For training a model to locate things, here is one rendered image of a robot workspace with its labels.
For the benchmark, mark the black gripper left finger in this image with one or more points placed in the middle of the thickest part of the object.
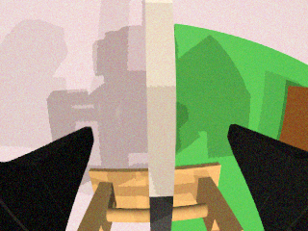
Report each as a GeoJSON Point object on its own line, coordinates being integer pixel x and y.
{"type": "Point", "coordinates": [39, 188]}

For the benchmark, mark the green flat mat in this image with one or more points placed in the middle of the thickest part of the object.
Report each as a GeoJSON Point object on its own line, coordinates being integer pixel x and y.
{"type": "Point", "coordinates": [221, 80]}

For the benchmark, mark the red putter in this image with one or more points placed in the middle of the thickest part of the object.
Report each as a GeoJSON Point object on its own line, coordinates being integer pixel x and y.
{"type": "Point", "coordinates": [160, 111]}

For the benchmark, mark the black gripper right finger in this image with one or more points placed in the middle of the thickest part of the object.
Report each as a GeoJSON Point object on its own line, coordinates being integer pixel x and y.
{"type": "Point", "coordinates": [275, 173]}

